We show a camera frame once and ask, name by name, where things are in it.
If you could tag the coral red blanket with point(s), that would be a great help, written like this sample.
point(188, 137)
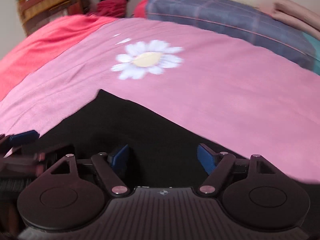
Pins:
point(44, 45)

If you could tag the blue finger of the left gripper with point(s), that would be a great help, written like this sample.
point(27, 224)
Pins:
point(24, 138)

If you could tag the wooden shelf rack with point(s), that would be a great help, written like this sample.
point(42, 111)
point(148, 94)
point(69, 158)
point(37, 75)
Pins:
point(34, 14)

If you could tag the red crumpled cloth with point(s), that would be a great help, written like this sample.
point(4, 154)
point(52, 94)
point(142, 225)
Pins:
point(118, 9)

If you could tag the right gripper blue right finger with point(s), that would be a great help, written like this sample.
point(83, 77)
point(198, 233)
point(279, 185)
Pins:
point(207, 158)

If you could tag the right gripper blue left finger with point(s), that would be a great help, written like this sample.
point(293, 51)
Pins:
point(118, 157)

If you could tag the blue plaid bedsheet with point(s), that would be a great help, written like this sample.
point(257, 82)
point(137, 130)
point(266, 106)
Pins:
point(240, 21)

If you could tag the black pants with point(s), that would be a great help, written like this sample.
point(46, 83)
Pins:
point(166, 152)

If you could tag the pink daisy blanket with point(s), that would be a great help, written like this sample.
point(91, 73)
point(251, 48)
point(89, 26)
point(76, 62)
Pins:
point(244, 97)

